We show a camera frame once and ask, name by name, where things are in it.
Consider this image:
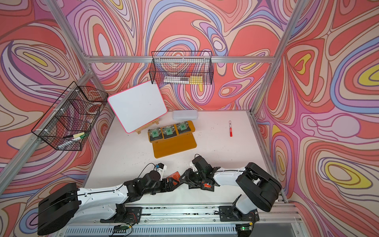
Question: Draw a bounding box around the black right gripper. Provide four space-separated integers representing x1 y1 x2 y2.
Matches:
179 168 206 187

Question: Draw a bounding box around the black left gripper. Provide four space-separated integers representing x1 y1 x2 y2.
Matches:
143 177 181 197

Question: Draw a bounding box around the red tea bag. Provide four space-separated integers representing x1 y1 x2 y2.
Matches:
166 171 181 183
201 183 215 192

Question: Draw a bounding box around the green tea bag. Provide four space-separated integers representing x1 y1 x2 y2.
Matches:
148 128 163 142
176 121 191 134
162 125 177 139

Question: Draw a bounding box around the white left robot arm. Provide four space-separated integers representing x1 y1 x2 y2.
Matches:
37 169 180 236

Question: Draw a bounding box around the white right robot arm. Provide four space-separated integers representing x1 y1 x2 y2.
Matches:
180 155 282 222

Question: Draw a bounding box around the yellow wooden two-tier shelf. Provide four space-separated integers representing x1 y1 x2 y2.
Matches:
150 120 197 159

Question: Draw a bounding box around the red marker pen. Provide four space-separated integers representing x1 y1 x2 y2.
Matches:
229 120 233 137

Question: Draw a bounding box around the wooden whiteboard easel stand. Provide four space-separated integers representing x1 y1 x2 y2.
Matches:
135 118 159 134

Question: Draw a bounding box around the white plastic pencil case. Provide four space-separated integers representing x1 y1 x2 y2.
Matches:
172 110 198 120

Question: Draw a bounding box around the pink framed whiteboard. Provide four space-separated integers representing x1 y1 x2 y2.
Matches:
108 82 168 133

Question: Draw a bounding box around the green marker in basket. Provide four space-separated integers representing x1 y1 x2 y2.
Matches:
63 132 86 141

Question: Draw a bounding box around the yellow sticky notes block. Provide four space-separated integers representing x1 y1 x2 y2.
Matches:
189 76 203 85

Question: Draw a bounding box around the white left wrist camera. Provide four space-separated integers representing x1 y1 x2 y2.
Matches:
156 163 167 180

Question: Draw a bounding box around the black wire basket left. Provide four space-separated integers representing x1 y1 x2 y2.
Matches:
31 82 109 151

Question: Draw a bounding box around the black wire basket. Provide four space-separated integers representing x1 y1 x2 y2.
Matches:
31 82 109 151
149 50 214 85

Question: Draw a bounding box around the black wire basket back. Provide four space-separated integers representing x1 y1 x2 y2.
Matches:
149 50 214 85

